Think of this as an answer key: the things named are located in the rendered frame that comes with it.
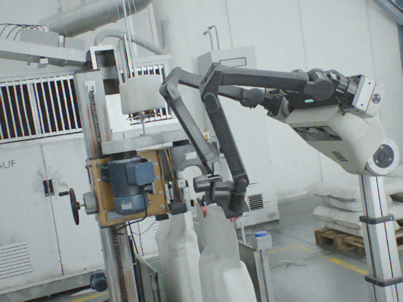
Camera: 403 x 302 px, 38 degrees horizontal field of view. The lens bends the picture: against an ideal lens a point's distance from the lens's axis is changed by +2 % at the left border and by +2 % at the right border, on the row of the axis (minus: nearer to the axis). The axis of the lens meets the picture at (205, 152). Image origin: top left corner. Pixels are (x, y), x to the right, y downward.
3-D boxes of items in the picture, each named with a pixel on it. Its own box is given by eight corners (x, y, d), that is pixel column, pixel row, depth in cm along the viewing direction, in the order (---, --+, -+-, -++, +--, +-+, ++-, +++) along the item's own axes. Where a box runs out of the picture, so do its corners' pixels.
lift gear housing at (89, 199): (98, 214, 270) (95, 191, 269) (86, 217, 268) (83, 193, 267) (95, 211, 280) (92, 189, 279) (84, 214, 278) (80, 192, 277)
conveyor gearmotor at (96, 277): (115, 291, 424) (112, 271, 423) (95, 296, 419) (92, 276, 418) (109, 281, 452) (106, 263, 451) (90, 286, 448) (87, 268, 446)
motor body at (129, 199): (153, 211, 253) (144, 156, 251) (119, 218, 248) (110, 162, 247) (145, 207, 268) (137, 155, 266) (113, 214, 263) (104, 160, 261)
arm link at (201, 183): (219, 160, 243) (213, 161, 251) (195, 165, 239) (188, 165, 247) (224, 188, 243) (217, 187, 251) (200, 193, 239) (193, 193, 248)
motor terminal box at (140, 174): (157, 186, 250) (153, 161, 250) (139, 191, 243) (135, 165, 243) (146, 186, 256) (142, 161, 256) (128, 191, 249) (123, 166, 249)
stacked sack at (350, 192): (420, 191, 521) (417, 175, 520) (355, 205, 500) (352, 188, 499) (389, 187, 561) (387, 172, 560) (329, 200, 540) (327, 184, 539)
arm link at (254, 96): (170, 60, 236) (164, 65, 246) (163, 92, 235) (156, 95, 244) (265, 90, 251) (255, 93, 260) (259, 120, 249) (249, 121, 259)
